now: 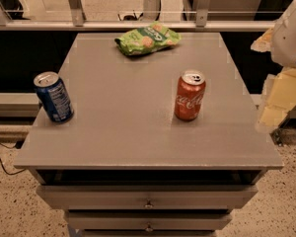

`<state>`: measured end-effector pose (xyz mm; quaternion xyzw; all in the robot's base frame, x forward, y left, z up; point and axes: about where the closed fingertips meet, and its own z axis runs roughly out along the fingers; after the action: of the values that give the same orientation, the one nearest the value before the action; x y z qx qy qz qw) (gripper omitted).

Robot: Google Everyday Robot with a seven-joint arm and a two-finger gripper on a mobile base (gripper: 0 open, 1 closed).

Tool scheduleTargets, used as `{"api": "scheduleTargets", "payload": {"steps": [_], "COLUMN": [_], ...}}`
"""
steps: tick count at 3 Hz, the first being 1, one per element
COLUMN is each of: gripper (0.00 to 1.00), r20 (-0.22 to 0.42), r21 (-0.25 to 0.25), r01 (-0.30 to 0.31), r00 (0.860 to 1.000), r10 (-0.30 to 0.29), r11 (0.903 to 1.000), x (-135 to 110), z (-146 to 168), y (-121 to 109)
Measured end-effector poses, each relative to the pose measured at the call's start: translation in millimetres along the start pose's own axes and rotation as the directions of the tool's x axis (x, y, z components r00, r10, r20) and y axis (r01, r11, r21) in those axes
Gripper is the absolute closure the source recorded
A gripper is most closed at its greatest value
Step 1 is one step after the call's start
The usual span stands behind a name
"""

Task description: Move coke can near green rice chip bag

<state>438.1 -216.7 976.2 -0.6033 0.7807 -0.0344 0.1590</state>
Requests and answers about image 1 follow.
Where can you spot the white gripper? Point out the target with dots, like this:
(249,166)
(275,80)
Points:
(290,41)

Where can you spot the red coke can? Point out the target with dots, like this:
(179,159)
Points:
(190,92)

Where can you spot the green rice chip bag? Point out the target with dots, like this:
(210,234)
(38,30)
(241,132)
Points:
(147,40)

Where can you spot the blue soda can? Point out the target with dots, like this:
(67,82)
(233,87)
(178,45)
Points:
(53,95)

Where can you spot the grey drawer cabinet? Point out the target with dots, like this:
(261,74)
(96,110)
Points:
(125,132)

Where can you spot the upper drawer knob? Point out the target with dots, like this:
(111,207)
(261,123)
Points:
(148,204)

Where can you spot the drawer knob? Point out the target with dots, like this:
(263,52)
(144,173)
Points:
(149,228)
(148,204)

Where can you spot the lower drawer knob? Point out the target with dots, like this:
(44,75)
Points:
(149,228)

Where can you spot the lower grey drawer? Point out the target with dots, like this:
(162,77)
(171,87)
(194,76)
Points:
(138,220)

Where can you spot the grey drawer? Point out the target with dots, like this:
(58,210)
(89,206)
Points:
(135,197)
(138,220)

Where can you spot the upper grey drawer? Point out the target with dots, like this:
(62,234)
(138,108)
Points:
(135,197)

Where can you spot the metal railing frame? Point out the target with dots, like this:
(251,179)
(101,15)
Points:
(123,15)

